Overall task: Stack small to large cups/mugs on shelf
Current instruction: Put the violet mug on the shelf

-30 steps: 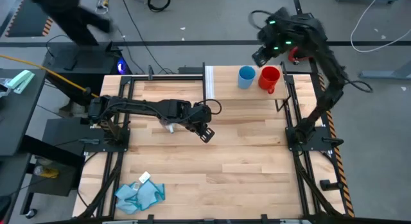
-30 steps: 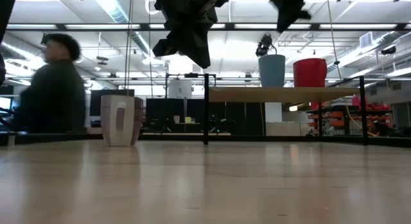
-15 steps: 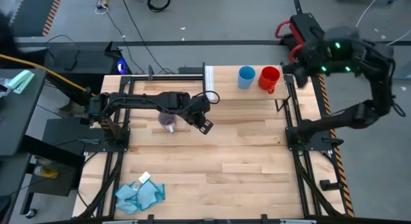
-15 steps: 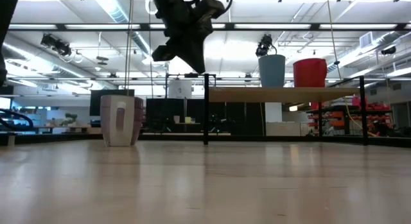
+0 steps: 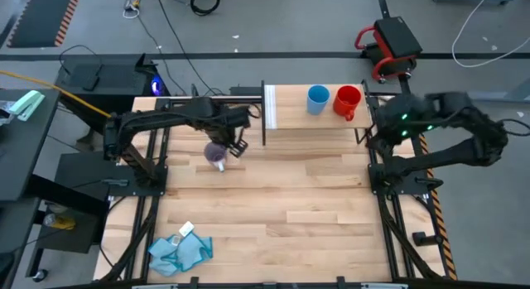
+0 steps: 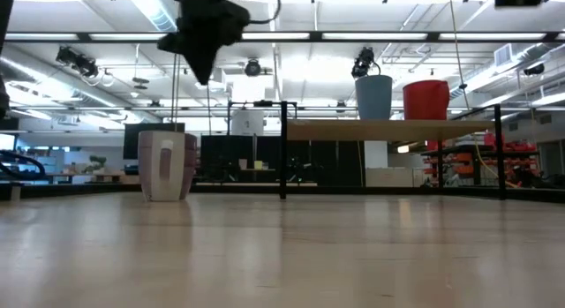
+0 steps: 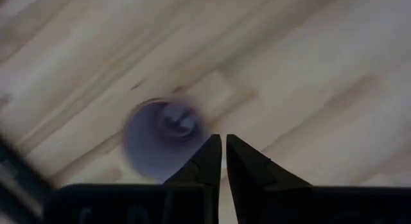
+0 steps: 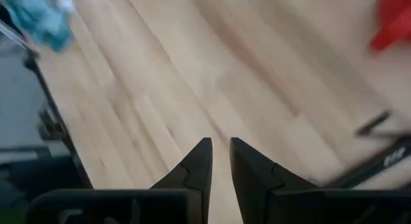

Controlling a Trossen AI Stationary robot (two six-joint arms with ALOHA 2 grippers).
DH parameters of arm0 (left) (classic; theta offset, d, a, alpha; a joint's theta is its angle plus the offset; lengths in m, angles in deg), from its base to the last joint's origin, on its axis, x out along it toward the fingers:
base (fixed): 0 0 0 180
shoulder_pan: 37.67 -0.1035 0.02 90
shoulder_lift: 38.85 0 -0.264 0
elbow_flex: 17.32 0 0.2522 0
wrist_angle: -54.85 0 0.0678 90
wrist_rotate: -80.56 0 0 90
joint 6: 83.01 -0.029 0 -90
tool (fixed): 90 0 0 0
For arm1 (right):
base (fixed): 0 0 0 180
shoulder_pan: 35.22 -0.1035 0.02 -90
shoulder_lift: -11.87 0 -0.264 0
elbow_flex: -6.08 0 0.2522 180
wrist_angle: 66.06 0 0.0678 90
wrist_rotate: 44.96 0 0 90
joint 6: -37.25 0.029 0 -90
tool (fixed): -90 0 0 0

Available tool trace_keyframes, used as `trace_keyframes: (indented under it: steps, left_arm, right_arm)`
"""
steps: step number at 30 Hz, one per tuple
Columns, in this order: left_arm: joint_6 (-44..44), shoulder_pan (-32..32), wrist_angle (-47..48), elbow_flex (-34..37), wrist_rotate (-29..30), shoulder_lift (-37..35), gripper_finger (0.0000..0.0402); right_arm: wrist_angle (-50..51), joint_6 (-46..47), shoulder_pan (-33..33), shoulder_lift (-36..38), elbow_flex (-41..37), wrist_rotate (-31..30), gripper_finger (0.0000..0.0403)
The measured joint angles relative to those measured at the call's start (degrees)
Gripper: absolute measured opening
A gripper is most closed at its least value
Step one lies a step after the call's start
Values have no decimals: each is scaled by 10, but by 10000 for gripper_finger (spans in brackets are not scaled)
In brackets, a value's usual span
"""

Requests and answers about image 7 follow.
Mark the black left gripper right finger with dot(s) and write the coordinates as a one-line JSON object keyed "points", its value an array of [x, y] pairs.
{"points": [[257, 185]]}

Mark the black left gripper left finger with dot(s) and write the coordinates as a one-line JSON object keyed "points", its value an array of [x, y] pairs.
{"points": [[199, 185]]}

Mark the purple and white mug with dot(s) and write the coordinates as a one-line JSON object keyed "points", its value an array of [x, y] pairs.
{"points": [[151, 153]]}

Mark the black aluminium table frame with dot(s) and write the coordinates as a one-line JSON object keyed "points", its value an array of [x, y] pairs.
{"points": [[19, 185]]}

